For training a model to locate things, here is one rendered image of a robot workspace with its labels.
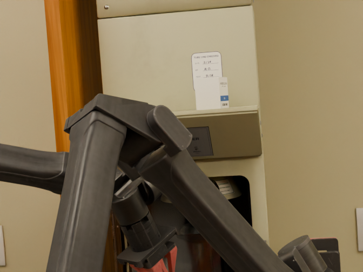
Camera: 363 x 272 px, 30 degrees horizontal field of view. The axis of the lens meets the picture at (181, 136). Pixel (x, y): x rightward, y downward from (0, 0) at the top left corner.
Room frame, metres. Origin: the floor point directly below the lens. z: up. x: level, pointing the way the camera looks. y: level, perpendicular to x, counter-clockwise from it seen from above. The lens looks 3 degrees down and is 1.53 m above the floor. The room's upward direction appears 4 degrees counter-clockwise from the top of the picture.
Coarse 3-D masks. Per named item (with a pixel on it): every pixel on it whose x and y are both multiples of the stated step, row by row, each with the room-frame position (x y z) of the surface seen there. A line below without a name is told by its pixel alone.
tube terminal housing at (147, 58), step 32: (128, 32) 1.40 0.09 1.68; (160, 32) 1.39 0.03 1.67; (192, 32) 1.38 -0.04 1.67; (224, 32) 1.37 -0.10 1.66; (128, 64) 1.40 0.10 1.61; (160, 64) 1.39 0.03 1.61; (224, 64) 1.37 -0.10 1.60; (256, 64) 1.37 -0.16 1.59; (128, 96) 1.40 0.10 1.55; (160, 96) 1.39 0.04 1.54; (192, 96) 1.38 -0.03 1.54; (256, 96) 1.37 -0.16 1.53; (224, 160) 1.38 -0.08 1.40; (256, 160) 1.37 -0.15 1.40; (256, 192) 1.37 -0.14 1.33; (256, 224) 1.37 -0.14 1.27
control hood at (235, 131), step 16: (176, 112) 1.27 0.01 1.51; (192, 112) 1.27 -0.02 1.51; (208, 112) 1.26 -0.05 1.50; (224, 112) 1.26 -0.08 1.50; (240, 112) 1.26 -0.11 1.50; (256, 112) 1.25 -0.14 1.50; (224, 128) 1.29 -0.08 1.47; (240, 128) 1.29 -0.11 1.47; (256, 128) 1.28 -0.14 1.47; (224, 144) 1.32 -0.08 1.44; (240, 144) 1.32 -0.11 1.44; (256, 144) 1.32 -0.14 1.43
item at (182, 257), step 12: (156, 204) 1.29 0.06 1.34; (168, 204) 1.26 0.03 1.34; (156, 216) 1.29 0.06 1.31; (168, 216) 1.26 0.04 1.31; (180, 216) 1.24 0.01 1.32; (120, 228) 1.38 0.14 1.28; (180, 228) 1.24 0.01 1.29; (192, 228) 1.22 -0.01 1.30; (180, 240) 1.24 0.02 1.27; (192, 240) 1.22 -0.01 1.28; (204, 240) 1.19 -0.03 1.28; (180, 252) 1.24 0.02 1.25; (192, 252) 1.22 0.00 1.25; (204, 252) 1.20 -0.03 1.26; (216, 252) 1.17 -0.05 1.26; (180, 264) 1.25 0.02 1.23; (192, 264) 1.22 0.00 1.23; (204, 264) 1.20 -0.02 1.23; (216, 264) 1.18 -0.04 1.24
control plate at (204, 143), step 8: (192, 128) 1.29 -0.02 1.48; (200, 128) 1.29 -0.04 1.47; (208, 128) 1.29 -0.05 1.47; (192, 136) 1.31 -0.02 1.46; (200, 136) 1.31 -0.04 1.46; (208, 136) 1.30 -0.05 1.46; (192, 144) 1.32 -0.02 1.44; (200, 144) 1.32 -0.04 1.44; (208, 144) 1.32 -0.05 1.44; (152, 152) 1.35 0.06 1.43; (192, 152) 1.34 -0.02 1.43; (200, 152) 1.34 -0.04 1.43; (208, 152) 1.34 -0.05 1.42
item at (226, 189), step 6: (216, 180) 1.42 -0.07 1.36; (222, 180) 1.43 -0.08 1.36; (228, 180) 1.44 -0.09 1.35; (234, 180) 1.47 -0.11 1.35; (222, 186) 1.42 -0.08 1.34; (228, 186) 1.43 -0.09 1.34; (234, 186) 1.45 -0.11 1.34; (222, 192) 1.41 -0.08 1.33; (228, 192) 1.42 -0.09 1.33; (234, 192) 1.43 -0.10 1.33; (240, 192) 1.46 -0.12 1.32; (228, 198) 1.41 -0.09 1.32
